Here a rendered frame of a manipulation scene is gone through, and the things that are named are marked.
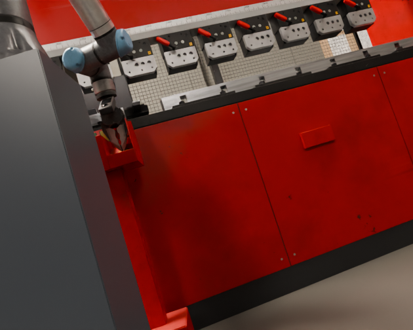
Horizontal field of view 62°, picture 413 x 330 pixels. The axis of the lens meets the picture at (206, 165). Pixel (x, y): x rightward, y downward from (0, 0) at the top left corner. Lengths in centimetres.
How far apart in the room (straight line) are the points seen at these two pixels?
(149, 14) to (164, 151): 68
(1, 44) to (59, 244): 34
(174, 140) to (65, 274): 96
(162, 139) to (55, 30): 70
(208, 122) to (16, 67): 98
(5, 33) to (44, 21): 110
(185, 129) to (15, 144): 95
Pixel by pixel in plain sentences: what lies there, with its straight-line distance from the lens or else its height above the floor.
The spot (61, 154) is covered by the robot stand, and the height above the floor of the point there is 60.
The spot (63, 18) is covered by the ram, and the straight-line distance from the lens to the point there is 179.
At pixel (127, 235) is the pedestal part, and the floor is 44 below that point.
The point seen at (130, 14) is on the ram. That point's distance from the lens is 177.
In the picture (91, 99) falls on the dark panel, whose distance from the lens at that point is 219.
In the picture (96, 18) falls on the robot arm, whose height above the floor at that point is 107.
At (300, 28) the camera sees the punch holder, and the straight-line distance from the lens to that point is 193.
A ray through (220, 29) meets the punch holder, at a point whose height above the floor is 123.
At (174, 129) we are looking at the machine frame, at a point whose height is 79.
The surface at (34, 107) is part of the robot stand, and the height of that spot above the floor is 68.
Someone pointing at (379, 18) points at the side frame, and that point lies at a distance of 292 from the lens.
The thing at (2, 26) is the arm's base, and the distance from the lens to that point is 71.
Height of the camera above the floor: 47
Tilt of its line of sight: 5 degrees up
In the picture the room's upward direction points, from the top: 18 degrees counter-clockwise
